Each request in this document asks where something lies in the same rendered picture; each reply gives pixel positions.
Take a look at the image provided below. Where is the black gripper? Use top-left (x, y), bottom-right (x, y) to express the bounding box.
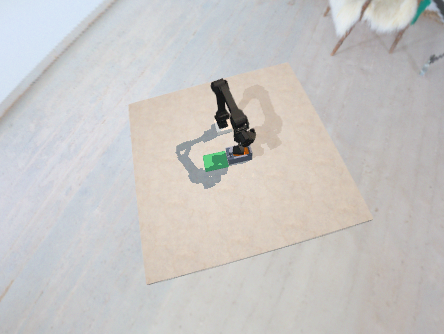
top-left (233, 134), bottom-right (245, 155)

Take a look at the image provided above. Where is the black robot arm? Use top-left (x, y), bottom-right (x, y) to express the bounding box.
top-left (210, 78), bottom-right (256, 147)

